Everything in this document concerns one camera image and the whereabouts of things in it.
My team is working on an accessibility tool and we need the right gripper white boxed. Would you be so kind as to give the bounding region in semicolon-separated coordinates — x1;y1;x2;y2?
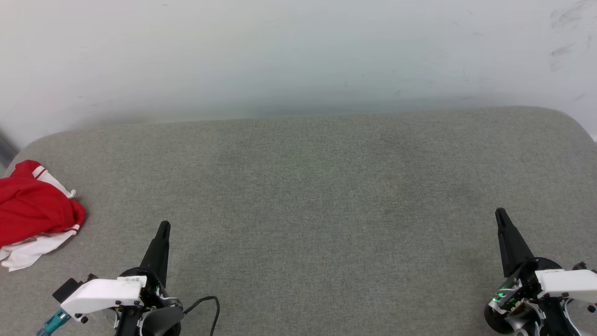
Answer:
487;208;597;312

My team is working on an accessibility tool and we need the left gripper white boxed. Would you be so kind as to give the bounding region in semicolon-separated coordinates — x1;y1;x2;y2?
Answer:
61;221;183;323

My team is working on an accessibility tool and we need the left camera teal connector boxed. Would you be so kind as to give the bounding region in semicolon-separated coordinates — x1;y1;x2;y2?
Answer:
36;309;71;336

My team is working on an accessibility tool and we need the thin black looped cable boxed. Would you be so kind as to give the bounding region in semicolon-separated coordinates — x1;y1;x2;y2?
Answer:
183;296;221;336

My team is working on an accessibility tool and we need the red and white shirt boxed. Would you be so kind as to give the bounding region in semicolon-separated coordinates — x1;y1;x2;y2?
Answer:
0;160;87;272

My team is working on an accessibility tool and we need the grey fabric sofa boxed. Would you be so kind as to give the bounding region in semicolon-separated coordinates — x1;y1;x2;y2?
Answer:
0;106;597;336

